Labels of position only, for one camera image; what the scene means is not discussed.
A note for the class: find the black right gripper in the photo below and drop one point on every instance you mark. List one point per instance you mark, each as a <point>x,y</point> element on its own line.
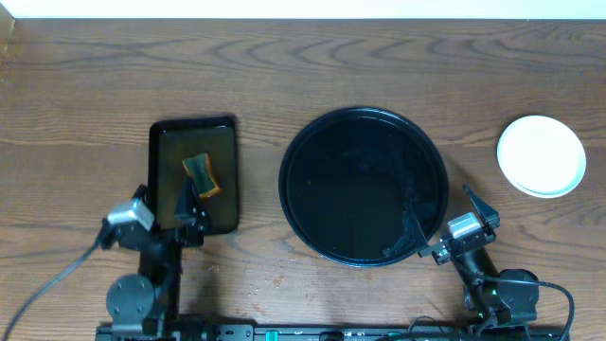
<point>489,216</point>

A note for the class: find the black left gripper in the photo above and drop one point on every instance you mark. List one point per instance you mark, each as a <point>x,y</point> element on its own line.
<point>167,231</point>

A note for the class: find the orange green sponge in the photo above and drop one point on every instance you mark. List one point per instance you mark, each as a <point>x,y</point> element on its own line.
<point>199,169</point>

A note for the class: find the pale green plate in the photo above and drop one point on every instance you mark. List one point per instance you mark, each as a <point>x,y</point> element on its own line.
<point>541,156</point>

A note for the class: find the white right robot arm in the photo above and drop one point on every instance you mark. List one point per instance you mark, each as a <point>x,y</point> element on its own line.
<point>503,300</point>

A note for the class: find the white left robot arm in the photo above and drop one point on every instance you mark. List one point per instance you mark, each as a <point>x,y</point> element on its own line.
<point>144,305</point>

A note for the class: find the rectangular black water tray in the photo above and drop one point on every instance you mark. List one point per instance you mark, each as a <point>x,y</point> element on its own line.
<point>172,142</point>

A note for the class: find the round black tray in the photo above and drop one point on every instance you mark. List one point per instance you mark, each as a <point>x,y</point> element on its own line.
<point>346,177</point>

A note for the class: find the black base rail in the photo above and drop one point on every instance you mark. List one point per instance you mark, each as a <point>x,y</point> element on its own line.
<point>243,332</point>

